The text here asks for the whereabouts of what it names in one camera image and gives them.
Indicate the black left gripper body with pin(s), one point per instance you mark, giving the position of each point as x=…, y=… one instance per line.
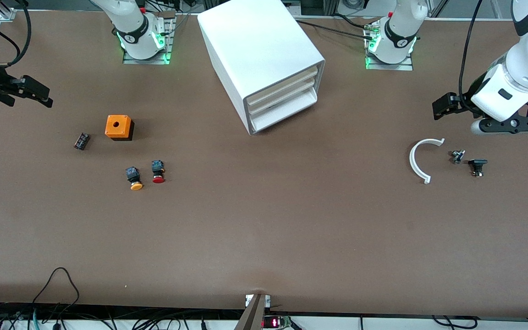
x=467, y=103

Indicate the lowest white drawer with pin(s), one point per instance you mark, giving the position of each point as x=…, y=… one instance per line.
x=287, y=112

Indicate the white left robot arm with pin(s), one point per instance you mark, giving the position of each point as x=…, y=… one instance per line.
x=527, y=64

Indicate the black push button part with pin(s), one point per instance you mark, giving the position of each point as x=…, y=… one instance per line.
x=477, y=166

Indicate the yellow push button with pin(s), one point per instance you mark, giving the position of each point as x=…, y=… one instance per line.
x=134, y=178

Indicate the red push button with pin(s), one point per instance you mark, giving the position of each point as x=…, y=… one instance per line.
x=157, y=171

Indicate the white drawer cabinet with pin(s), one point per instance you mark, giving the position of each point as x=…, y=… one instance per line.
x=255, y=41

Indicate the small grey metal part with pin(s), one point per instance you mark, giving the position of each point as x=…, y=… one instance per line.
x=457, y=156

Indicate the white curved plastic arc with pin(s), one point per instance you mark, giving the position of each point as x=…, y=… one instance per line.
x=413, y=160

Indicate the small black terminal block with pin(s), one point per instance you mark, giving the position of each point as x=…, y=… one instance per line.
x=82, y=141

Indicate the orange box with hole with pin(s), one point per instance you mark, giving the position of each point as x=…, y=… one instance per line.
x=118, y=127

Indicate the red LED display module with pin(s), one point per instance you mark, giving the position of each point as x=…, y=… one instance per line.
x=275, y=322

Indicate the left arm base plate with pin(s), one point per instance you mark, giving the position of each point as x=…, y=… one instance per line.
x=406, y=66

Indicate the aluminium frame profile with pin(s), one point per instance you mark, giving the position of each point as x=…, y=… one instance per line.
x=7, y=13

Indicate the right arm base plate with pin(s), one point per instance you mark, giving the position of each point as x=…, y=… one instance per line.
x=168, y=41

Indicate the wooden camera mount post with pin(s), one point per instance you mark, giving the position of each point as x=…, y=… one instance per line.
x=252, y=314

